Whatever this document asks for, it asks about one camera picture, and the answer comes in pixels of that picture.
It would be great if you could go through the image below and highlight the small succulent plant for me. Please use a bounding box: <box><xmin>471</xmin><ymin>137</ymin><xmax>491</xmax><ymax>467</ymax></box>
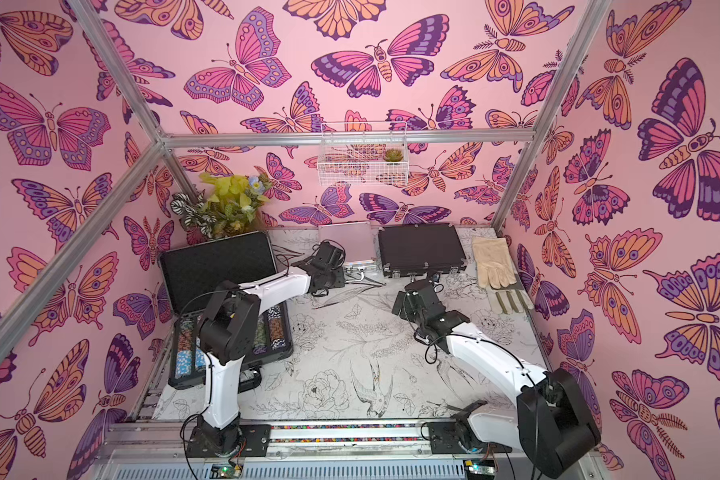
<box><xmin>383</xmin><ymin>148</ymin><xmax>405</xmax><ymax>163</ymax></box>

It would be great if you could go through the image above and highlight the medium black poker case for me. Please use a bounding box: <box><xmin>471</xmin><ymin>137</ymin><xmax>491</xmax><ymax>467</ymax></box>
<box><xmin>378</xmin><ymin>223</ymin><xmax>468</xmax><ymax>278</ymax></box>

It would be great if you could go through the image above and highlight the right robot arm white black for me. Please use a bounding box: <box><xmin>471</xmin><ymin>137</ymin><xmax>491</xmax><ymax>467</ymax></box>
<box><xmin>392</xmin><ymin>279</ymin><xmax>601</xmax><ymax>479</ymax></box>

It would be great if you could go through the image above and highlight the yellow green artificial plant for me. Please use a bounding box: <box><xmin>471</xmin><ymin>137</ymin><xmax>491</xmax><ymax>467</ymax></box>
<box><xmin>200</xmin><ymin>173</ymin><xmax>272</xmax><ymax>239</ymax></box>

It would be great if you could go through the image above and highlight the cream work glove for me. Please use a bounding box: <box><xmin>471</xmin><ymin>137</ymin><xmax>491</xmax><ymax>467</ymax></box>
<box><xmin>472</xmin><ymin>237</ymin><xmax>534</xmax><ymax>315</ymax></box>

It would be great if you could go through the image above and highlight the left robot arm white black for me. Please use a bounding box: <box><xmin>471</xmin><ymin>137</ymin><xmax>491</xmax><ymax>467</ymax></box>
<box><xmin>197</xmin><ymin>241</ymin><xmax>346</xmax><ymax>433</ymax></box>

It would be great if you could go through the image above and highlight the large black poker case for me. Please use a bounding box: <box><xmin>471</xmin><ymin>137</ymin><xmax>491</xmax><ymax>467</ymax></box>
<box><xmin>159</xmin><ymin>231</ymin><xmax>294</xmax><ymax>390</ymax></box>

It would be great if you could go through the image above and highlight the white wire basket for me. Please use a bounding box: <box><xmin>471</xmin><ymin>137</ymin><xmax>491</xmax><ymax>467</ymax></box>
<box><xmin>314</xmin><ymin>120</ymin><xmax>410</xmax><ymax>188</ymax></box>

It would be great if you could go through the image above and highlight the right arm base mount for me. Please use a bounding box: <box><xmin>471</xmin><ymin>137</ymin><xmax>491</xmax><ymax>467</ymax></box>
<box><xmin>420</xmin><ymin>421</ymin><xmax>513</xmax><ymax>455</ymax></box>

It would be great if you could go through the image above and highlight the striped leaf artificial plant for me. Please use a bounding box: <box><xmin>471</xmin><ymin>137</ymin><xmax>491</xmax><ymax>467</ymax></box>
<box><xmin>170</xmin><ymin>192</ymin><xmax>215</xmax><ymax>244</ymax></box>

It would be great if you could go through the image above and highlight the small silver poker case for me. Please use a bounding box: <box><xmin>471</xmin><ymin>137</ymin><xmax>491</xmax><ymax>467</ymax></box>
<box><xmin>318</xmin><ymin>221</ymin><xmax>377</xmax><ymax>268</ymax></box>

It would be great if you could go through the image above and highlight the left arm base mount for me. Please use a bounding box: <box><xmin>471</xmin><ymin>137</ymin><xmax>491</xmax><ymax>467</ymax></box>
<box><xmin>187</xmin><ymin>424</ymin><xmax>272</xmax><ymax>459</ymax></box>

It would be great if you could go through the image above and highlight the aluminium rail front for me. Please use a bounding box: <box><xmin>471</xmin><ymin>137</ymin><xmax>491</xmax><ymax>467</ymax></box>
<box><xmin>86</xmin><ymin>419</ymin><xmax>542</xmax><ymax>479</ymax></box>

